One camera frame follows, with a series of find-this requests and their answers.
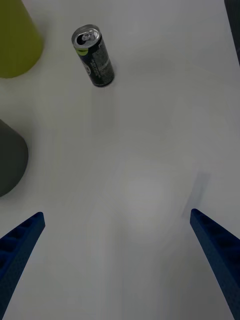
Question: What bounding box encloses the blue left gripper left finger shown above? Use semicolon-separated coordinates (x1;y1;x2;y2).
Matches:
0;211;46;320

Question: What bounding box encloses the grey plastic bin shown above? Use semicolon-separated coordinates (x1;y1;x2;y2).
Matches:
0;119;29;198

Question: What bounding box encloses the yellow-green plastic bin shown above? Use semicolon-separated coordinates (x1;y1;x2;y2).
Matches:
0;0;45;79

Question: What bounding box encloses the black drink can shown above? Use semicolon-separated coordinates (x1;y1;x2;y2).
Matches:
71;24;116;89

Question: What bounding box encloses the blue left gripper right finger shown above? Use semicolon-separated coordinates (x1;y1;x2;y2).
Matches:
189;208;240;320

